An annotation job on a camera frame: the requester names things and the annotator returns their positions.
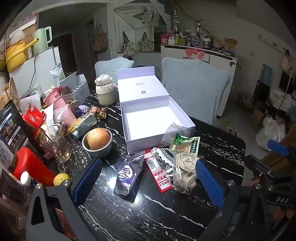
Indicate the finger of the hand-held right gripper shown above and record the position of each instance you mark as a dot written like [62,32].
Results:
[278,147]
[259,163]

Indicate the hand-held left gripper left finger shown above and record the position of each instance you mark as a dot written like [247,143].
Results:
[89,180]

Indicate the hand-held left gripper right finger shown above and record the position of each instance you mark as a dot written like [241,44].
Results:
[209,185]

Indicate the purple silver snack packet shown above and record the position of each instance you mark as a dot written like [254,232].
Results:
[128,176]

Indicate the green printed packet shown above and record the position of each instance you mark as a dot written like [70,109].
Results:
[185,144]

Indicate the long red packet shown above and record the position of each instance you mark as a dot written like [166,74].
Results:
[159,176]

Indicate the black white checked cloth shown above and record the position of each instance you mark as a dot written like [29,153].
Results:
[165,157]

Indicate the clear zip bag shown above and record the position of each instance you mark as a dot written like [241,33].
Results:
[175,133]

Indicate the white gift box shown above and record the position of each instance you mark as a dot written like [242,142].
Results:
[148,125]

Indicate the white plastic bag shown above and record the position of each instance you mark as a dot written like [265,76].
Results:
[270,132]

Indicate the small yellow ball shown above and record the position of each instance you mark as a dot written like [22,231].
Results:
[60,178]

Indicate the steel bowl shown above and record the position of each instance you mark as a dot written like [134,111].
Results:
[99,151]

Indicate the round yellow-brown fruit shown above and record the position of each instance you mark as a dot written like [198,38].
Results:
[98,138]

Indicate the glass mug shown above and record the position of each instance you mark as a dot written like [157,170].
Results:
[57,146]

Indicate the silver snack bag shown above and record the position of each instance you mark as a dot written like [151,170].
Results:
[84,125]

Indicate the red squeeze bottle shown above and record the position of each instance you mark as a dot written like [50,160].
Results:
[32,166]

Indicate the colourful snack wrapper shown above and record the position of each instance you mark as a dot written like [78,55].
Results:
[98,112]

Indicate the purple wrapped candy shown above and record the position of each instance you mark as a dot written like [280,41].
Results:
[81,110]

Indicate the pink paper cup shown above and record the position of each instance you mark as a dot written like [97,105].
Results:
[62,109]

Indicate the red snack packet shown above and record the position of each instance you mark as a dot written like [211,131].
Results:
[33,117]

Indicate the pink hanging bag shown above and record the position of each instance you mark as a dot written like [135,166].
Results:
[285,60]

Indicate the cream kettle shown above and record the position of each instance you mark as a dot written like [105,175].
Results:
[105,92]

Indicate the black pouch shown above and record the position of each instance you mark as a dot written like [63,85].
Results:
[11,129]

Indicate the white cardboard box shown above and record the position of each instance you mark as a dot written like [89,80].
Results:
[76,88]

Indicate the chair with leaf-pattern cover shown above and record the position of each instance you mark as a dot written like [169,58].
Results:
[196,88]
[113,66]

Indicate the white cabinet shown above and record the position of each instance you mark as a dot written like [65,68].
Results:
[217,60]

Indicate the green white pouch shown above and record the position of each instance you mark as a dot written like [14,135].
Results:
[57,74]

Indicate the brown cardboard box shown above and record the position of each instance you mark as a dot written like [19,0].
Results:
[230,45]

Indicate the white fridge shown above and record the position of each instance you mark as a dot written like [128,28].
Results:
[30,74]

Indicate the pink cloth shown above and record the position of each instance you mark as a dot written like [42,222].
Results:
[194,52]

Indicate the brown tote bag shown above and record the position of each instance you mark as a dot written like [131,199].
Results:
[99,40]

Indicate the row of bottles and jars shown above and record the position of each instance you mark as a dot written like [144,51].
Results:
[189,37]

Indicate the beige tote bag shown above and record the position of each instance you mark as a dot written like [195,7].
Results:
[145,42]
[128,44]

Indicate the yellow pot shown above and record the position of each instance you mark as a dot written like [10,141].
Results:
[16,58]

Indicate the pale green electric kettle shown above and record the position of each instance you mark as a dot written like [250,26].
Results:
[41,41]

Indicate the pale hanging bag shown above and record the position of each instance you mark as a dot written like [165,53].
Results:
[144,15]

